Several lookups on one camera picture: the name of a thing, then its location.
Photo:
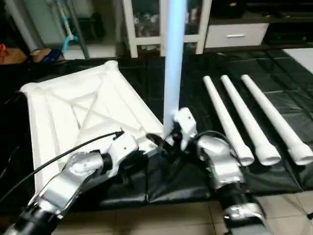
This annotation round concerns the white drawer unit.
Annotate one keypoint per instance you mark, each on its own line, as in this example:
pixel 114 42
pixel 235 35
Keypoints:
pixel 234 34

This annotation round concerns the brown wooden desk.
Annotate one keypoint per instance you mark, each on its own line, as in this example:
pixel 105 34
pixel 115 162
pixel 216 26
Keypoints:
pixel 12 55

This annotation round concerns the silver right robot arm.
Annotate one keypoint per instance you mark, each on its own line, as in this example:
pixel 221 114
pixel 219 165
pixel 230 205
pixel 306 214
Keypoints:
pixel 222 169

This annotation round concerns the white plastic table top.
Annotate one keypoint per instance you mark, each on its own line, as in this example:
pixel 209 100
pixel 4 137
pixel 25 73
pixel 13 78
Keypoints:
pixel 73 107

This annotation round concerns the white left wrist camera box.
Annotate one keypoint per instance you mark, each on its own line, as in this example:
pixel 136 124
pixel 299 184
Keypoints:
pixel 122 147

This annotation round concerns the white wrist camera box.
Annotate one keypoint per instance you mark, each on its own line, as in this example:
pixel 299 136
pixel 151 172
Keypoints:
pixel 185 125
pixel 122 147

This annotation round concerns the white plastic table leg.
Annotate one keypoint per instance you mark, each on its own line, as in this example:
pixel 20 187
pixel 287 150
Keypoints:
pixel 225 117
pixel 173 58
pixel 249 117
pixel 276 115

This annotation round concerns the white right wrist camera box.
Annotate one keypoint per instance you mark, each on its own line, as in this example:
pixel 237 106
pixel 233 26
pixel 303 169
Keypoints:
pixel 185 125

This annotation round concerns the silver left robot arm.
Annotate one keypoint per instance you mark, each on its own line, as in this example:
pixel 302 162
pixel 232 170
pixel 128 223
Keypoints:
pixel 68 181

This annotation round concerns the black work mat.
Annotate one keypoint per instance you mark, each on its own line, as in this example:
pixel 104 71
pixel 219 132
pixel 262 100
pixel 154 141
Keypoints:
pixel 186 181

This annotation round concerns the white glass-door cabinet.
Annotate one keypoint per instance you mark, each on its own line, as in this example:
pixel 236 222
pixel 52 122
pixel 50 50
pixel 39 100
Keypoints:
pixel 142 24

